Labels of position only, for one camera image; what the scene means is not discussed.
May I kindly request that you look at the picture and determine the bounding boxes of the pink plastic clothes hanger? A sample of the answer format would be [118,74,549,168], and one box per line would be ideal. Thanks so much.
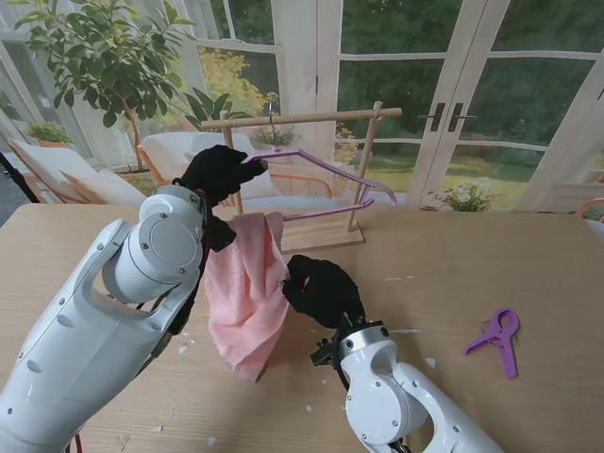
[243,92,398,223]

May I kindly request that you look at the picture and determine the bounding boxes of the purple clothes peg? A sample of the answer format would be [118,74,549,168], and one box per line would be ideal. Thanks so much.
[463,308,522,380]

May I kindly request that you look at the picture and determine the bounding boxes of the wooden hanging rack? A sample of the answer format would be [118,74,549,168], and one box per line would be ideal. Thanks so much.
[201,101,403,254]

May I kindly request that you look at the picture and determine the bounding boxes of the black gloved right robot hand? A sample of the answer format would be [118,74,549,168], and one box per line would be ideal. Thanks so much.
[281,254,367,330]

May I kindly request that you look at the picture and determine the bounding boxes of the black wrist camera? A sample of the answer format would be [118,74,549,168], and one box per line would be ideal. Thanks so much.
[207,216,237,252]
[310,337,341,367]

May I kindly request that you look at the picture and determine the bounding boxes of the printed garden backdrop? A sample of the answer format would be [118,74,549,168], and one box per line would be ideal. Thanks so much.
[0,0,604,221]

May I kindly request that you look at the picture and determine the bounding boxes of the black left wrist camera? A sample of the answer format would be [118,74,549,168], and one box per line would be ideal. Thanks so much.
[207,216,237,252]

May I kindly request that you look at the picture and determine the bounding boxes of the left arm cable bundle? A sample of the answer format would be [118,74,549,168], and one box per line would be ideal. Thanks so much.
[136,188,213,378]

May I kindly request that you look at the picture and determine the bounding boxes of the black tripod leg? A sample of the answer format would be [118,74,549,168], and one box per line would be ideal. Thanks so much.
[0,150,43,205]

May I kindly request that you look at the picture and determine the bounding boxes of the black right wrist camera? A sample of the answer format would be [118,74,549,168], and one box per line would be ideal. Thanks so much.
[310,337,341,367]

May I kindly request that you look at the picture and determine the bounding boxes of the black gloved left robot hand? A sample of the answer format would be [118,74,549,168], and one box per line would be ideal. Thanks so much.
[172,144,270,209]

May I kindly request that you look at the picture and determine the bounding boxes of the pink square towel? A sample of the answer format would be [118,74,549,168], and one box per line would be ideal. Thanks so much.
[205,211,292,383]

